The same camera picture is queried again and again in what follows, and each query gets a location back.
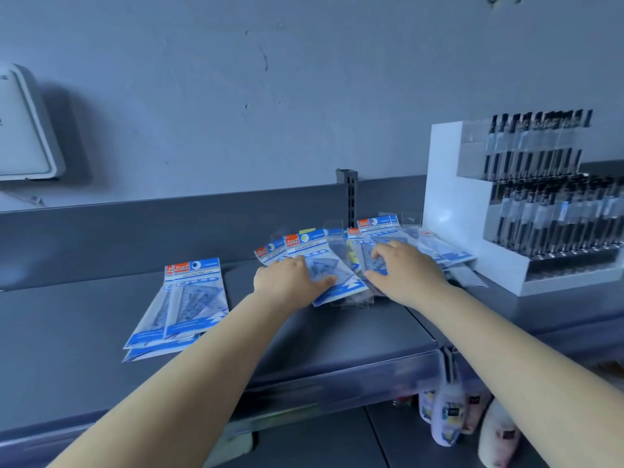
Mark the person's left hand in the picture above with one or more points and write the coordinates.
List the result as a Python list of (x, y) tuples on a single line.
[(287, 285)]

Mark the person's right hand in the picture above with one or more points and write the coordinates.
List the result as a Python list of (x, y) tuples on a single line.
[(414, 277)]

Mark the pile of mixed packaged rulers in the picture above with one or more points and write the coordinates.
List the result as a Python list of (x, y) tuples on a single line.
[(453, 258)]

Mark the pile of blue set-square packets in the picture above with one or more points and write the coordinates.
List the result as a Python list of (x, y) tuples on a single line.
[(190, 297)]

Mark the person's right forearm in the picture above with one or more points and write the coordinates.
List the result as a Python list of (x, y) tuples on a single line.
[(526, 370)]

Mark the person's left forearm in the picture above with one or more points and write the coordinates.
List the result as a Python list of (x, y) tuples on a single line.
[(170, 394)]

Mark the white tiered pen display stand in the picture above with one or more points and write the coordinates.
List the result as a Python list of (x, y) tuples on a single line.
[(448, 204)]

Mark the small red jar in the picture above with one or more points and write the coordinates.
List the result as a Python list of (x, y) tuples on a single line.
[(402, 401)]

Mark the small printed white bottle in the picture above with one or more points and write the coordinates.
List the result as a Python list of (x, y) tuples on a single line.
[(427, 406)]

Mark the rows of black gel pens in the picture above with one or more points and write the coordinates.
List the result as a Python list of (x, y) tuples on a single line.
[(546, 219)]

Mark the grey shelf back panel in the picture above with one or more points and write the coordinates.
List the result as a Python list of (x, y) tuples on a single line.
[(122, 238)]

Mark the grey slotted shelf post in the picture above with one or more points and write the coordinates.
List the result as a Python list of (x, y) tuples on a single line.
[(352, 194)]

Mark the white wall router box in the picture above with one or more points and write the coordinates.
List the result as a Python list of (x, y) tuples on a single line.
[(19, 141)]

